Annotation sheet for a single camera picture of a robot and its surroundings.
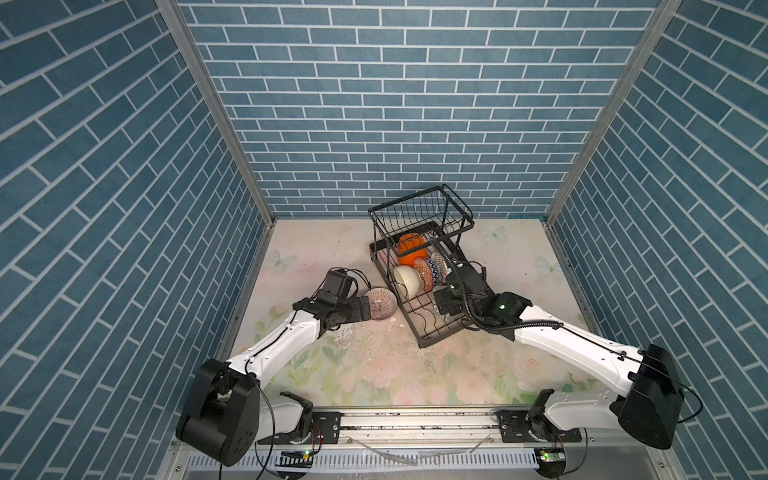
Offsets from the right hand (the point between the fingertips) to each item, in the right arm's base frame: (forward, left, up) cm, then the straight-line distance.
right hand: (449, 283), depth 82 cm
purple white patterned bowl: (0, +19, -14) cm, 24 cm away
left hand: (-5, +26, -9) cm, 28 cm away
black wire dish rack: (+25, +4, +2) cm, 25 cm away
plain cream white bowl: (+4, +12, -7) cm, 14 cm away
